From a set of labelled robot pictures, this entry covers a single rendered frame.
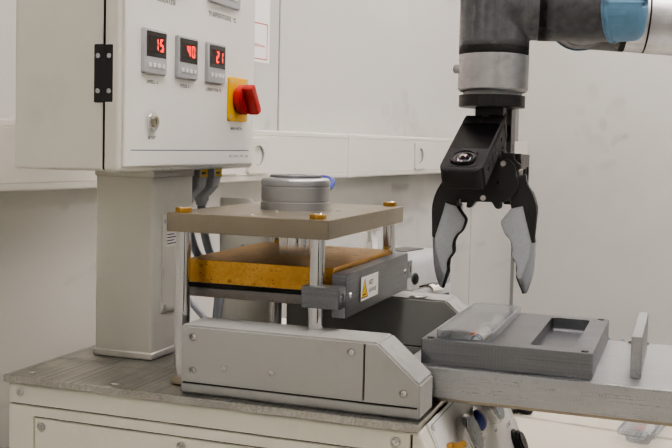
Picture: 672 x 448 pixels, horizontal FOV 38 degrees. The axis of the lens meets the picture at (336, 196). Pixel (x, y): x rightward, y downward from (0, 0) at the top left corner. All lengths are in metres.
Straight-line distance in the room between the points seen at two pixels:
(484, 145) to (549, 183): 2.51
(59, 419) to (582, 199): 2.62
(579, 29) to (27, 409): 0.71
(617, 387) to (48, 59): 0.66
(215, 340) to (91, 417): 0.17
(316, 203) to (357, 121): 1.28
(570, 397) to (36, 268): 0.84
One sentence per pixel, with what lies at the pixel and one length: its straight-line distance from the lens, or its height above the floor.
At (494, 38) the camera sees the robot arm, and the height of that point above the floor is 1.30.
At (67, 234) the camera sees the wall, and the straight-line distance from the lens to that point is 1.54.
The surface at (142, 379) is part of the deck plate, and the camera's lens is 1.08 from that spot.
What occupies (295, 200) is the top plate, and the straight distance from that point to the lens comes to 1.08.
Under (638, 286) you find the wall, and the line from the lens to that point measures 3.47.
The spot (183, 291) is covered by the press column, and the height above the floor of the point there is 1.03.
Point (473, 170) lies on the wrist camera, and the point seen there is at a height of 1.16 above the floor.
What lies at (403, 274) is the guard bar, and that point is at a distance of 1.18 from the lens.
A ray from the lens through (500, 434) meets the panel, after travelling 1.16.
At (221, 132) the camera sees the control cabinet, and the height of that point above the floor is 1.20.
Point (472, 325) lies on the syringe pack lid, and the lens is 1.01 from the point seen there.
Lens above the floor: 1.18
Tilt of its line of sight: 3 degrees down
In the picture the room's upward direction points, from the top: 1 degrees clockwise
